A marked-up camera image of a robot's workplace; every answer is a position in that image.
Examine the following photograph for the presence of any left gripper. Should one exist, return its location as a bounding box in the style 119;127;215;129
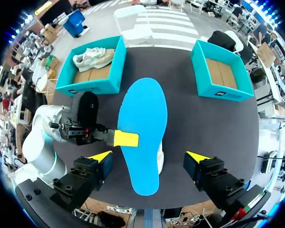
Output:
61;91;140;148

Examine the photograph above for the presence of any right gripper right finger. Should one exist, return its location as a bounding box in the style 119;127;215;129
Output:
183;151;249;210

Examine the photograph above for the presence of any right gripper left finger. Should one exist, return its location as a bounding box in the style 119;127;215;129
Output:
49;150;114;210

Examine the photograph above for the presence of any white sneaker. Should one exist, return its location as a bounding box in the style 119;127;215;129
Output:
156;140;165;175
72;47;116;73

